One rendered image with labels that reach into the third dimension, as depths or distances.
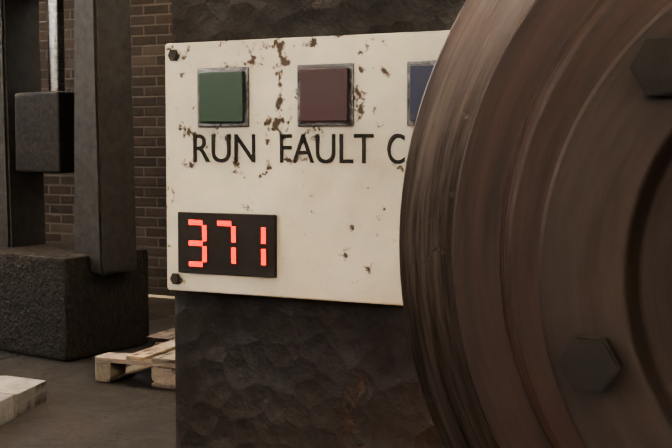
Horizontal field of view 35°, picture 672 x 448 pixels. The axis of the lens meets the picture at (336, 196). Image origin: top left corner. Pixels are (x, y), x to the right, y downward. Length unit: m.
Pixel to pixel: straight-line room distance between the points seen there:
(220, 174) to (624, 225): 0.39
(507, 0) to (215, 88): 0.28
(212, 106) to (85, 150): 5.12
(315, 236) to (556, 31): 0.28
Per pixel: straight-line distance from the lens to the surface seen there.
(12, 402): 4.75
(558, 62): 0.51
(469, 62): 0.55
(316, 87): 0.72
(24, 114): 6.22
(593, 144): 0.44
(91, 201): 5.85
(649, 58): 0.43
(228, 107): 0.75
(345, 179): 0.72
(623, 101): 0.44
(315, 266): 0.73
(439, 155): 0.55
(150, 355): 5.25
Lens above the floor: 1.17
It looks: 3 degrees down
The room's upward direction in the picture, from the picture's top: straight up
